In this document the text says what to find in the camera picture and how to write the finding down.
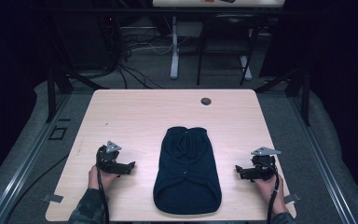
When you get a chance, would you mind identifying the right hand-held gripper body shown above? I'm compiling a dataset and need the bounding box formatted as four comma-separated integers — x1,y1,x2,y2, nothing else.
250,147,282,181

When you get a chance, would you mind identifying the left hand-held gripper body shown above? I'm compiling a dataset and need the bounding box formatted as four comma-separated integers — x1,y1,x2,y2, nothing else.
95,140,122,174

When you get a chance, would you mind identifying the person's left hand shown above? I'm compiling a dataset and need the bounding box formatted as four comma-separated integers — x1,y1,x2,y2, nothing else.
88,164,119,191

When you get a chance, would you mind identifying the grey tape strip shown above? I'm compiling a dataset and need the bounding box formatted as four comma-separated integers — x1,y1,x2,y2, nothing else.
41,192,64,204
283,192,301,205

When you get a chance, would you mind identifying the dark blue garment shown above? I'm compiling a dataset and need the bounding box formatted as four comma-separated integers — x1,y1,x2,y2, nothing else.
152,125,223,216

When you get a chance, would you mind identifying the black metal stand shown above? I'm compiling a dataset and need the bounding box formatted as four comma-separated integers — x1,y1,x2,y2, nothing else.
254,63,312,127
44,46,110,123

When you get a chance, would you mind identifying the white desk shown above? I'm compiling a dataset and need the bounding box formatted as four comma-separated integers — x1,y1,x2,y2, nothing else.
151,0,286,80

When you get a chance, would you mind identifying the black chair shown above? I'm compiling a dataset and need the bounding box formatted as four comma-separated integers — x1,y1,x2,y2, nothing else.
196,12,264,87

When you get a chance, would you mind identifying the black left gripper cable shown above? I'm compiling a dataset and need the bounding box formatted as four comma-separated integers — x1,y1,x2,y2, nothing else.
96,166,111,224

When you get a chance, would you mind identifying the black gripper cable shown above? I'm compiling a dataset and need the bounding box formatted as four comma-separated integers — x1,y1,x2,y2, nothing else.
266,161,282,224
96,166,111,224

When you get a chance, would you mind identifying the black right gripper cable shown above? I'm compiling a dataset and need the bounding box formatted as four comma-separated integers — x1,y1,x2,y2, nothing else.
266,161,282,224

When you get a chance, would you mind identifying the aluminium floor rail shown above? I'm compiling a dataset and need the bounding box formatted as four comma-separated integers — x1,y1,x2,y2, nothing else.
288,92,358,224
0,92,73,224

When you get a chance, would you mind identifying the black floor cable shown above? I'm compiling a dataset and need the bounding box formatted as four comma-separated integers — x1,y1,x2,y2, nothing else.
5,152,72,224

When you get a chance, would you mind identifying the bundle of floor cables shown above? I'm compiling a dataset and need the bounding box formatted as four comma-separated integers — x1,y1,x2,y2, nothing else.
101,12,173,91

